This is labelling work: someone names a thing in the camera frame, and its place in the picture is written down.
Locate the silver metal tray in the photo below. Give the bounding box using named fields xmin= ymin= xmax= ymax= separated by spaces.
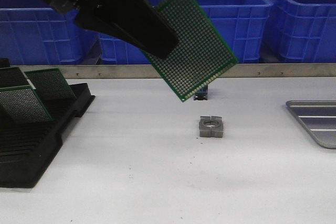
xmin=286 ymin=100 xmax=335 ymax=149

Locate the blue plastic crate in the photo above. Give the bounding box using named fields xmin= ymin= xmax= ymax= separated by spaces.
xmin=99 ymin=0 xmax=272 ymax=65
xmin=1 ymin=0 xmax=101 ymax=65
xmin=263 ymin=0 xmax=335 ymax=63

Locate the centre blue plastic crate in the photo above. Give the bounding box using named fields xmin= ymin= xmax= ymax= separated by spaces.
xmin=99 ymin=0 xmax=272 ymax=65

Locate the left blue plastic crate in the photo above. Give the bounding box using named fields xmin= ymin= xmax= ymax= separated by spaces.
xmin=1 ymin=0 xmax=101 ymax=65

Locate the grey metal clamp block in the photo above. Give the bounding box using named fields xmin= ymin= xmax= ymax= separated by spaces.
xmin=198 ymin=116 xmax=224 ymax=138

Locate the green perforated circuit board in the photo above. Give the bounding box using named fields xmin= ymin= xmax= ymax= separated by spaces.
xmin=1 ymin=85 xmax=53 ymax=124
xmin=0 ymin=67 xmax=29 ymax=88
xmin=143 ymin=0 xmax=238 ymax=102
xmin=25 ymin=68 xmax=76 ymax=101

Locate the red emergency stop button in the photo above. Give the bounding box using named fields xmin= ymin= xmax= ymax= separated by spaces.
xmin=193 ymin=86 xmax=208 ymax=101

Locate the black slotted board rack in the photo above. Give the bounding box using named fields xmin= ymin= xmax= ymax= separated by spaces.
xmin=0 ymin=58 xmax=96 ymax=189

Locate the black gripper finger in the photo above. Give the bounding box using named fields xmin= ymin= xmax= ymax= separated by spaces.
xmin=75 ymin=0 xmax=176 ymax=59
xmin=107 ymin=0 xmax=179 ymax=48

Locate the right blue plastic crate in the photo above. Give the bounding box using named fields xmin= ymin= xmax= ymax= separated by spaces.
xmin=263 ymin=0 xmax=335 ymax=63

